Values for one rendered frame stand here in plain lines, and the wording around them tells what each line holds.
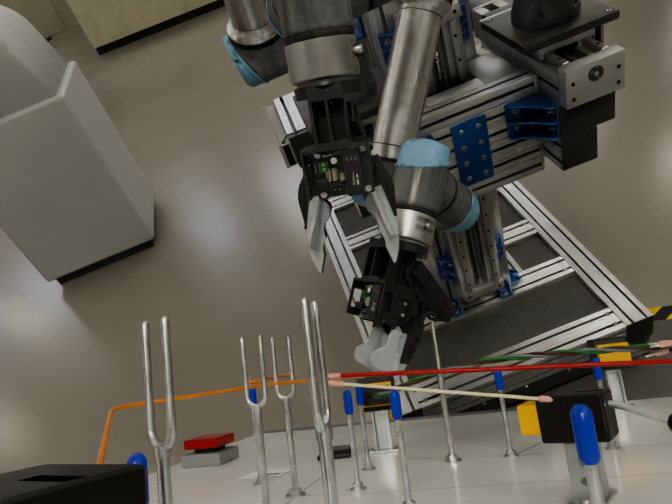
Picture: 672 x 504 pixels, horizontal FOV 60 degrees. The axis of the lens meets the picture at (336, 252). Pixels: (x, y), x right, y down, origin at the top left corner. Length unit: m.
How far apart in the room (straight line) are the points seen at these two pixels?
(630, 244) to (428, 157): 1.80
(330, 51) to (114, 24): 7.23
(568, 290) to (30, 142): 2.51
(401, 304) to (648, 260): 1.79
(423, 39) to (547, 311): 1.23
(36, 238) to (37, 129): 0.63
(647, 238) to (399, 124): 1.75
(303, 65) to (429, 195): 0.30
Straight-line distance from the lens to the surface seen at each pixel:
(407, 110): 0.99
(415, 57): 1.00
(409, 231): 0.81
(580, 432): 0.24
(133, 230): 3.40
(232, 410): 2.37
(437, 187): 0.83
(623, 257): 2.51
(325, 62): 0.61
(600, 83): 1.41
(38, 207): 3.38
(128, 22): 7.78
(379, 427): 0.74
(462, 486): 0.52
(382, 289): 0.78
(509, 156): 1.52
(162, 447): 0.28
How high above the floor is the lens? 1.72
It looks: 38 degrees down
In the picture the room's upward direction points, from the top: 22 degrees counter-clockwise
